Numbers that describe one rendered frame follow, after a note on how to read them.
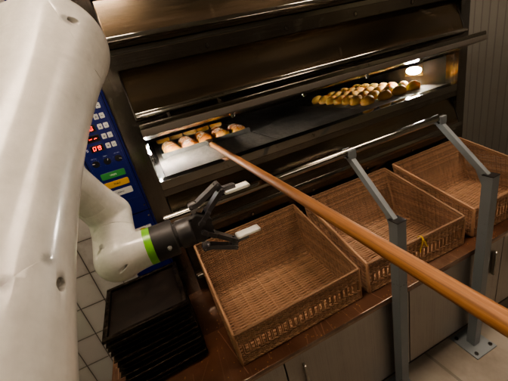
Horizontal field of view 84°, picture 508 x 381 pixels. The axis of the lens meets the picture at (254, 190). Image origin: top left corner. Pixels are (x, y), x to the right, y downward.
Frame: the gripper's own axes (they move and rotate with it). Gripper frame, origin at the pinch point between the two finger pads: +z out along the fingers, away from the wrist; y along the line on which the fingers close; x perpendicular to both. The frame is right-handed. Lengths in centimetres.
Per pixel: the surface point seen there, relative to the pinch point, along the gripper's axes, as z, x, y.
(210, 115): 5.3, -41.0, -21.5
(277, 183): 11.8, -5.6, -1.3
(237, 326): -12, -22, 60
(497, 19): 336, -142, -24
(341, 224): 11.4, 24.4, -0.6
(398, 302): 47, 4, 60
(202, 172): -2, -56, 3
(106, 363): -73, -56, 78
